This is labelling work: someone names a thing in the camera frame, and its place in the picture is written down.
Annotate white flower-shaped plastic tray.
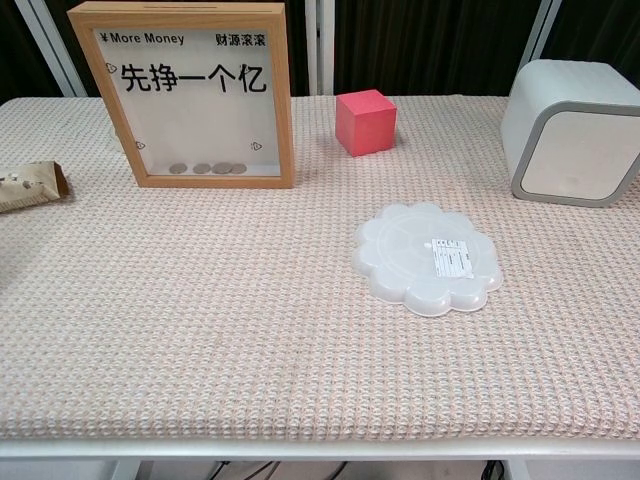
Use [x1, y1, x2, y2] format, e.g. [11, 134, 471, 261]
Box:
[349, 201, 504, 318]

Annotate beige woven tablecloth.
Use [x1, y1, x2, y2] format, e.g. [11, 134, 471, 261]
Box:
[0, 94, 640, 444]

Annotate red cube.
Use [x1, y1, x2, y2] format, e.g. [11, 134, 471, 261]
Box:
[334, 88, 399, 158]

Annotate white rounded box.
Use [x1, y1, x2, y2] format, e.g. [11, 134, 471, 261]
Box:
[499, 58, 640, 209]

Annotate brown snack bar packet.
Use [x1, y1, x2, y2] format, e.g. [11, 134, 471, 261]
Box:
[0, 160, 72, 215]

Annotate wooden frame money box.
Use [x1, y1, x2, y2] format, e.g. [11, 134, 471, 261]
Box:
[67, 1, 296, 190]

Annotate white partition post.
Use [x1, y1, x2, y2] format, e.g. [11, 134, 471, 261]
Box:
[518, 0, 565, 96]
[25, 0, 90, 98]
[302, 0, 335, 96]

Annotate white table frame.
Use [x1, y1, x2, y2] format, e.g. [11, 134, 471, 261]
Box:
[0, 438, 640, 480]

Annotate black cable bundle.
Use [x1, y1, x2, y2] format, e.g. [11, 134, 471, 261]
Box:
[207, 460, 254, 480]

